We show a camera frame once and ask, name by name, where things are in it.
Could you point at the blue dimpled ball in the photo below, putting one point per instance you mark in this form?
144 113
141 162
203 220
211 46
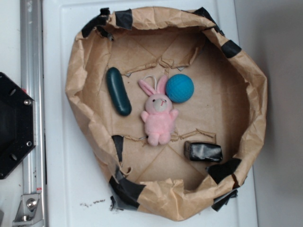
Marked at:
179 88

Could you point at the pink plush bunny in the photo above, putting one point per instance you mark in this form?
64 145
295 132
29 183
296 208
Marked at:
159 115

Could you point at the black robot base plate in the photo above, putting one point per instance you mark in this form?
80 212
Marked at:
17 128

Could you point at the white plastic tray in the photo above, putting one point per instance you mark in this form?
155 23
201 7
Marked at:
78 193

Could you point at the black rectangular block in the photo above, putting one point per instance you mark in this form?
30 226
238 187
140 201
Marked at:
202 151

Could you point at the metal corner bracket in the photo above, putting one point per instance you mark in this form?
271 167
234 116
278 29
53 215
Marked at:
30 212

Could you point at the aluminium extrusion rail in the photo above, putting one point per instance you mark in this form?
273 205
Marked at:
32 80

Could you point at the dark green plastic pickle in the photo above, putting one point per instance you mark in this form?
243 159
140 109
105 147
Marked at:
118 92

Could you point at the brown paper bag bin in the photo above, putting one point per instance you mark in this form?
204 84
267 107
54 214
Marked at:
228 107

